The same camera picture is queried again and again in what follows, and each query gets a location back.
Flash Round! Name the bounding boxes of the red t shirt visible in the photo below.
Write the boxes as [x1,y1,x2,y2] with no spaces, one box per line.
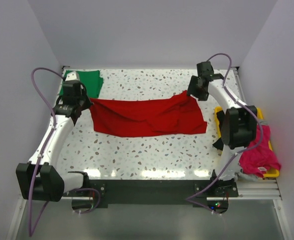
[90,91,207,138]

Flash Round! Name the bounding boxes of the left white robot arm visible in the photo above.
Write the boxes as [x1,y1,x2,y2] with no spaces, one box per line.
[15,80,92,202]

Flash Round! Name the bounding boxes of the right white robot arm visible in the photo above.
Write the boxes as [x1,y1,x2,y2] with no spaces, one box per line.
[187,61,258,197]

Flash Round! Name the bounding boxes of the folded green t shirt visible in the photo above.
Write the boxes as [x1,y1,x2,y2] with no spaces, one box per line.
[58,69,104,99]

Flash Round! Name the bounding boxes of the black t shirt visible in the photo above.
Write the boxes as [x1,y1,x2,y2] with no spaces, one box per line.
[212,110,225,151]

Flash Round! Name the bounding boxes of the pink t shirt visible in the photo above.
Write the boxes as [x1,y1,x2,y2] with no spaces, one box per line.
[239,124,282,178]

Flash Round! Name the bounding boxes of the yellow plastic bin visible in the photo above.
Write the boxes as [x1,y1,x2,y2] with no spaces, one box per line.
[214,106,280,179]

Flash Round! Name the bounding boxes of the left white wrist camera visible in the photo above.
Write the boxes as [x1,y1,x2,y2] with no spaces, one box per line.
[64,71,80,82]

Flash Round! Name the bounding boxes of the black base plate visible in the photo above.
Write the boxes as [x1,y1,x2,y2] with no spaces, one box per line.
[69,179,239,214]

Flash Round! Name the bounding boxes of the aluminium table frame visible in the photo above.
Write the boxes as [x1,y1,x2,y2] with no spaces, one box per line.
[5,65,294,240]

